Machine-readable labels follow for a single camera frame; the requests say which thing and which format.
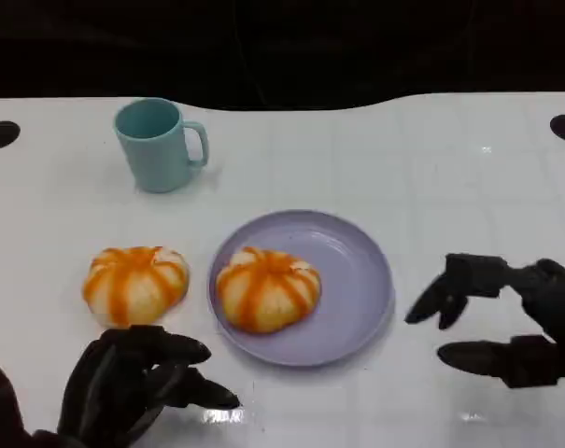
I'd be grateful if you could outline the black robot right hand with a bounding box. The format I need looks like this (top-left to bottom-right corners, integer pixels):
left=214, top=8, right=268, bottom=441
left=404, top=253, right=565, bottom=389

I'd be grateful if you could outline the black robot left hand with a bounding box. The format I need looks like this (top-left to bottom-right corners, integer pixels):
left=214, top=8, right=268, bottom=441
left=57, top=325, right=242, bottom=445

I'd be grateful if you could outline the orange white toy bread roll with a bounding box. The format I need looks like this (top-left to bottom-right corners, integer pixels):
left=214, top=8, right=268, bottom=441
left=215, top=246, right=322, bottom=334
left=81, top=245, right=191, bottom=328

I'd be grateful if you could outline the lilac plate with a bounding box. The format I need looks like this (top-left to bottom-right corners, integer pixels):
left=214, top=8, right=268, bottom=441
left=207, top=209, right=396, bottom=368

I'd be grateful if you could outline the pale green mug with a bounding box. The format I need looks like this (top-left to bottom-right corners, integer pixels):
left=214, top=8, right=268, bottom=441
left=112, top=96, right=210, bottom=194

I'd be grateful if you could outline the black backdrop cloth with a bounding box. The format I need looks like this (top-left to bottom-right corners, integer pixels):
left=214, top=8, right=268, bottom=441
left=0, top=0, right=565, bottom=112

